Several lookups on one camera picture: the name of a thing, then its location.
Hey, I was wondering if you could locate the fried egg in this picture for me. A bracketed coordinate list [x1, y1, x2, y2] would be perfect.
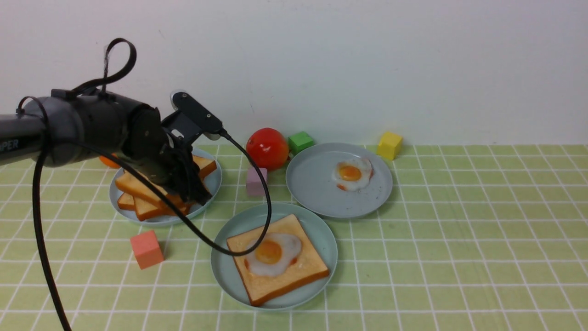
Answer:
[332, 157, 373, 191]
[244, 233, 302, 277]

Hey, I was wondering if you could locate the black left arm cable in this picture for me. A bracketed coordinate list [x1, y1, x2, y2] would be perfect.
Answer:
[17, 38, 272, 331]

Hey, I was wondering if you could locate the light blue front plate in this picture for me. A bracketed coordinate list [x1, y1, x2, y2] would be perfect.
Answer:
[210, 203, 339, 311]

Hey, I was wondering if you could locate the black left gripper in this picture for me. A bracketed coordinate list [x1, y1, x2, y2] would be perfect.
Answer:
[122, 107, 212, 205]

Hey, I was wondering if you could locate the salmon red cube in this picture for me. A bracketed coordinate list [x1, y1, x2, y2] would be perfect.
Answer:
[130, 229, 164, 270]

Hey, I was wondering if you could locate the red tomato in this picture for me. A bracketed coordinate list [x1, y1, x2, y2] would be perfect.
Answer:
[246, 127, 289, 171]

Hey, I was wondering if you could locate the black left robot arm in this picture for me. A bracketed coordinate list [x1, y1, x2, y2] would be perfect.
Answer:
[0, 90, 222, 205]

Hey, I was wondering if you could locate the yellow cube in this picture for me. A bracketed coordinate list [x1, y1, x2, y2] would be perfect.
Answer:
[376, 131, 403, 161]

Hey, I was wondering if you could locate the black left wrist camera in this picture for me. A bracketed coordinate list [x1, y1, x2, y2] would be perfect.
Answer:
[161, 90, 228, 145]

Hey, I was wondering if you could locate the green cube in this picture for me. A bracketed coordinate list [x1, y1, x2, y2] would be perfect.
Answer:
[288, 131, 315, 156]

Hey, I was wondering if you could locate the toast slice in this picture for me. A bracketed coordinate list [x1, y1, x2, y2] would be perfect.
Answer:
[115, 154, 217, 209]
[117, 193, 135, 212]
[125, 196, 192, 222]
[233, 214, 330, 307]

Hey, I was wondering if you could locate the grey plate with eggs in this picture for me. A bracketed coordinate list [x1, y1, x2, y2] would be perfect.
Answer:
[286, 143, 393, 218]

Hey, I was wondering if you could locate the blue plate with bread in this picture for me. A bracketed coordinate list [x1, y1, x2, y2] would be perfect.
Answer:
[109, 147, 223, 227]

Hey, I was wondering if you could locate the pink cube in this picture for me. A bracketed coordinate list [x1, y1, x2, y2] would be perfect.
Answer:
[246, 167, 265, 197]

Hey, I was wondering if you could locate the orange fruit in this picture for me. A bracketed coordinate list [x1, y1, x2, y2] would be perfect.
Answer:
[99, 156, 120, 168]

